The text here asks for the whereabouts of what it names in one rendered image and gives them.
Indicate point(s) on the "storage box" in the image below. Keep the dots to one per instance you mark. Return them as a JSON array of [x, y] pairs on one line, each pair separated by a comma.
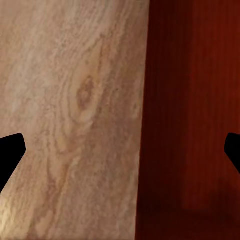
[[188, 188]]

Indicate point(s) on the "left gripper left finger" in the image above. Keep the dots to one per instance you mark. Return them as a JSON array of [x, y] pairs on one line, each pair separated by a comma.
[[12, 149]]

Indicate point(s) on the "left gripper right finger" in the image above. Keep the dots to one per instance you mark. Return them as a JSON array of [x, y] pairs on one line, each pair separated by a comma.
[[232, 149]]

